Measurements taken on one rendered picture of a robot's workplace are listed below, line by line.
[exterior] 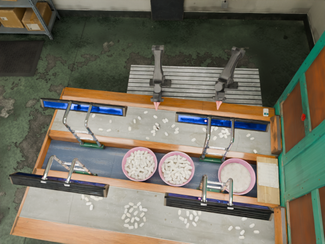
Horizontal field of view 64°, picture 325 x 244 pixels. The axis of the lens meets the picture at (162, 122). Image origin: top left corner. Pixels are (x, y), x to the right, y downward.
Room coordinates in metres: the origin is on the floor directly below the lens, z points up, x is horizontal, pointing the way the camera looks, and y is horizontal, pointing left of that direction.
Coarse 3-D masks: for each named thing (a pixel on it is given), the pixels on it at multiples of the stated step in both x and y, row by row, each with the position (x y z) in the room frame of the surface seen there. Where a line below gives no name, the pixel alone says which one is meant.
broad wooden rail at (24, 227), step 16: (16, 224) 0.27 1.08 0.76; (32, 224) 0.26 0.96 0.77; (48, 224) 0.25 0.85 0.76; (64, 224) 0.24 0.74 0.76; (48, 240) 0.15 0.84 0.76; (64, 240) 0.14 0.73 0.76; (80, 240) 0.13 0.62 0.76; (96, 240) 0.12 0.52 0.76; (112, 240) 0.11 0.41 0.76; (128, 240) 0.10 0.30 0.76; (144, 240) 0.09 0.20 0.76; (160, 240) 0.08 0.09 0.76
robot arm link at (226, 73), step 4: (232, 48) 1.33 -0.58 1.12; (232, 52) 1.31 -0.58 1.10; (236, 52) 1.30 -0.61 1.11; (240, 52) 1.29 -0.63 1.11; (244, 52) 1.33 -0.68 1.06; (232, 56) 1.28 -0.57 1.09; (236, 56) 1.27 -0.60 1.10; (232, 60) 1.25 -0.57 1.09; (236, 60) 1.26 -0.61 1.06; (228, 64) 1.22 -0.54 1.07; (232, 64) 1.22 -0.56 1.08; (224, 68) 1.20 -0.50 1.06; (228, 68) 1.19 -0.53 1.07; (232, 68) 1.20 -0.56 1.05; (224, 72) 1.17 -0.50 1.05; (228, 72) 1.16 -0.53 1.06; (220, 76) 1.15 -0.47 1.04; (224, 76) 1.14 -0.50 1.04; (228, 76) 1.13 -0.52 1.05; (224, 80) 1.12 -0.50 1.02
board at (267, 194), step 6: (264, 162) 0.53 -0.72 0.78; (270, 162) 0.53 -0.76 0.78; (276, 162) 0.52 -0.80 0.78; (258, 186) 0.36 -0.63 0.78; (264, 186) 0.36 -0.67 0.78; (258, 192) 0.32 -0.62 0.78; (264, 192) 0.32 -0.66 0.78; (270, 192) 0.31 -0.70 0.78; (276, 192) 0.31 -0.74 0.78; (258, 198) 0.28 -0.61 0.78; (264, 198) 0.28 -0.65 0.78; (270, 198) 0.27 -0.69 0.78; (276, 198) 0.27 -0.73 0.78; (276, 204) 0.23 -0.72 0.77
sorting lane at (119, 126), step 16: (64, 112) 1.14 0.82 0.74; (80, 112) 1.13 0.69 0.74; (128, 112) 1.08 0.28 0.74; (160, 112) 1.05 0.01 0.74; (64, 128) 0.99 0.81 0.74; (80, 128) 0.97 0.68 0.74; (96, 128) 0.96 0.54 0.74; (112, 128) 0.95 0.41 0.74; (128, 128) 0.93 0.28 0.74; (144, 128) 0.92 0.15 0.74; (160, 128) 0.90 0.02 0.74; (192, 128) 0.88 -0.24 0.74; (192, 144) 0.74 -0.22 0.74; (208, 144) 0.73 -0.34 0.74; (224, 144) 0.71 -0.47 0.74; (240, 144) 0.70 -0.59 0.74; (256, 144) 0.69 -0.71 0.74
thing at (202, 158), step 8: (208, 120) 0.75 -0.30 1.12; (232, 120) 0.73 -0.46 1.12; (208, 128) 0.69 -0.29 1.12; (232, 128) 0.68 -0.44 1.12; (208, 136) 0.64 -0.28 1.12; (232, 136) 0.62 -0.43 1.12; (232, 144) 0.58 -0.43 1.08; (208, 152) 0.62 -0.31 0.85; (224, 152) 0.60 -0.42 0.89; (200, 160) 0.62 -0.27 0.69; (208, 160) 0.61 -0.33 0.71; (216, 160) 0.60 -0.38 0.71; (224, 160) 0.59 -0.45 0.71
